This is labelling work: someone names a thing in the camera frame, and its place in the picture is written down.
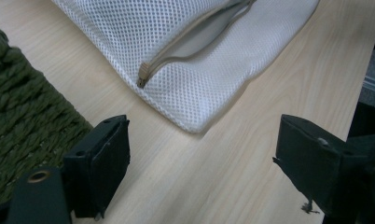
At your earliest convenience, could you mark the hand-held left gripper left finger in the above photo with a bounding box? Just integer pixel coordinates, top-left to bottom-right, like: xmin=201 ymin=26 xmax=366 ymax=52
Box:
xmin=62 ymin=114 xmax=132 ymax=219

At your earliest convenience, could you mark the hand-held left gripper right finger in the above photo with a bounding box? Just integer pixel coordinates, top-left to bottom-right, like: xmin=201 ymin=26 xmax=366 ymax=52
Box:
xmin=271 ymin=113 xmax=352 ymax=217

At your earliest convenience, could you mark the green woven basket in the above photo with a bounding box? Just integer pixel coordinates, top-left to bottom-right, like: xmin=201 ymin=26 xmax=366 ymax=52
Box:
xmin=0 ymin=22 xmax=94 ymax=209

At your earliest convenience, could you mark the white mesh laundry bag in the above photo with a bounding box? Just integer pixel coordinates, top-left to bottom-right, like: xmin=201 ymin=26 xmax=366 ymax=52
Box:
xmin=50 ymin=0 xmax=321 ymax=134

